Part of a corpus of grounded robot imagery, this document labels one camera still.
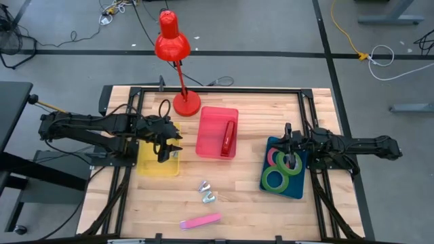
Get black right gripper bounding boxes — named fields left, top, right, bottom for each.
left=272, top=122, right=310, bottom=169

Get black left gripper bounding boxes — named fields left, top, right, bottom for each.
left=137, top=117, right=184, bottom=163

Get pink tape roll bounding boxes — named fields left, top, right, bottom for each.
left=267, top=147, right=282, bottom=167

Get green tape roll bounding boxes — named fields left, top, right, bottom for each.
left=275, top=151, right=303, bottom=176
left=260, top=165, right=290, bottom=194

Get red stapler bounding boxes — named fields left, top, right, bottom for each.
left=220, top=120, right=236, bottom=158

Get pink and white stapler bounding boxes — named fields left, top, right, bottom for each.
left=179, top=212, right=224, bottom=232

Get yellow plastic tray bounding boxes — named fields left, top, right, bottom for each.
left=136, top=121, right=182, bottom=178

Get pink plastic tray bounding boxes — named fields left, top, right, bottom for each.
left=195, top=106, right=239, bottom=161

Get blue plastic tray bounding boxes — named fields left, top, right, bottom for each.
left=259, top=136, right=309, bottom=200

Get red desk lamp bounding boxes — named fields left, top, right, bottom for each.
left=154, top=9, right=202, bottom=118

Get grey desk foot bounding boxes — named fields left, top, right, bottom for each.
left=389, top=103, right=434, bottom=113

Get black side table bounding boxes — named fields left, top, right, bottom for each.
left=0, top=81, right=87, bottom=236

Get grey desk base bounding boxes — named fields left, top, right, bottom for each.
left=357, top=0, right=425, bottom=25

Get black floor fan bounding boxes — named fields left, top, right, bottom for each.
left=0, top=3, right=24, bottom=57

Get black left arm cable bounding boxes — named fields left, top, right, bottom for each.
left=158, top=98, right=172, bottom=119

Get black lamp power cord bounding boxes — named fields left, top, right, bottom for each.
left=131, top=0, right=204, bottom=86

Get black aluminium table frame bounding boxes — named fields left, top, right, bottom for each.
left=81, top=85, right=367, bottom=244

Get grey coiled cable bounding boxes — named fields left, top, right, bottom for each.
left=206, top=76, right=235, bottom=87

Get black table corner bracket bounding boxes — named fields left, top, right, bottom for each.
left=98, top=84, right=113, bottom=118

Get yellow extension cable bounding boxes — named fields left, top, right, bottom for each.
left=330, top=0, right=370, bottom=62

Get white floor cable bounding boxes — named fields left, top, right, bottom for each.
left=368, top=44, right=434, bottom=81

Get grey metal base plate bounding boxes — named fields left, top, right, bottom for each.
left=20, top=149, right=92, bottom=206

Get thin yellow cord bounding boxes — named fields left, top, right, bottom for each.
left=37, top=100, right=68, bottom=113

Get white cable bundle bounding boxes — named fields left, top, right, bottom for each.
left=98, top=0, right=136, bottom=26

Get thin black floor cable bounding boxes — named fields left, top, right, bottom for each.
left=18, top=20, right=102, bottom=48

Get black tangled floor cables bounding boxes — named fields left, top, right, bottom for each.
left=413, top=28, right=434, bottom=55

